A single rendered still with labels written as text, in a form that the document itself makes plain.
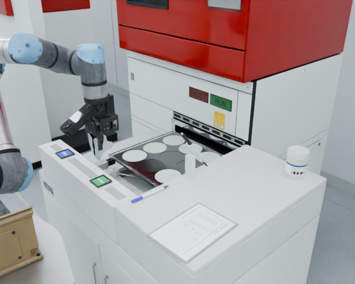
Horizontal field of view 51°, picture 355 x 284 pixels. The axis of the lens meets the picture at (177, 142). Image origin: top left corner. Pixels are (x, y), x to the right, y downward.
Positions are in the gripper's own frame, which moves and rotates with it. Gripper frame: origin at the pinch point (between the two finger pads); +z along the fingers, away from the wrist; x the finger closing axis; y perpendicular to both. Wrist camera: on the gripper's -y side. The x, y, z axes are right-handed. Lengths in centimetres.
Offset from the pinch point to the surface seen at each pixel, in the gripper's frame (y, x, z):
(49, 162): -4.9, 30.8, 13.3
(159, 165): 28.5, 4.5, 15.8
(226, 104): 58, -3, -4
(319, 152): 123, -12, 36
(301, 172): 52, -43, 6
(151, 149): 34.1, 17.3, 15.8
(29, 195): 17, 158, 106
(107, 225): -3.9, -10.1, 19.5
